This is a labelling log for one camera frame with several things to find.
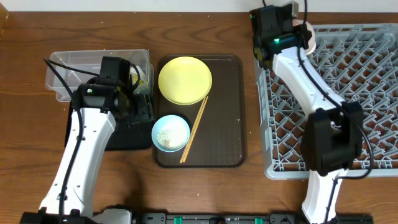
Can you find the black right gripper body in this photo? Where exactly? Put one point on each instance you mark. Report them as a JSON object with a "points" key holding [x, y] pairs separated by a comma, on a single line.
{"points": [[301, 34]]}

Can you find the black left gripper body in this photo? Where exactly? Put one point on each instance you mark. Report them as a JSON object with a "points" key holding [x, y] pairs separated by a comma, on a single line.
{"points": [[130, 110]]}

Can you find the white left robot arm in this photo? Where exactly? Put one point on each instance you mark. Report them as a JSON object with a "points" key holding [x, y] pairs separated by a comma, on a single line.
{"points": [[70, 198]]}

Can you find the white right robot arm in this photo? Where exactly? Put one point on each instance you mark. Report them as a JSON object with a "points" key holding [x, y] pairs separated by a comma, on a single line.
{"points": [[332, 138]]}

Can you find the grey dishwasher rack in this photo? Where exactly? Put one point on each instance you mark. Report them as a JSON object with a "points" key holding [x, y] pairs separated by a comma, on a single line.
{"points": [[359, 62]]}

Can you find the black tray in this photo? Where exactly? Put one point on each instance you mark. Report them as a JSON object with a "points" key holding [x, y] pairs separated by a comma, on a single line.
{"points": [[136, 133]]}

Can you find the light blue bowl with rice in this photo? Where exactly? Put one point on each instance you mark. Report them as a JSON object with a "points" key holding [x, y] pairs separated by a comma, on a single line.
{"points": [[170, 133]]}

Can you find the yellow plate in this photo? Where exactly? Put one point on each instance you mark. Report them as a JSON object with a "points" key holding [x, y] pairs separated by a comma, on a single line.
{"points": [[185, 80]]}

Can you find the clear plastic bin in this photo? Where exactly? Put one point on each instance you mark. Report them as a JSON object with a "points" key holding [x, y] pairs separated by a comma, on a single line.
{"points": [[76, 67]]}

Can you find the brown serving tray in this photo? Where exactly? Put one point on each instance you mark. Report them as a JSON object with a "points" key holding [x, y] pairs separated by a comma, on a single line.
{"points": [[220, 140]]}

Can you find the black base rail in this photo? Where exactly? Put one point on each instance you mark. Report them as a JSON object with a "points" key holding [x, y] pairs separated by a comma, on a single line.
{"points": [[164, 217]]}

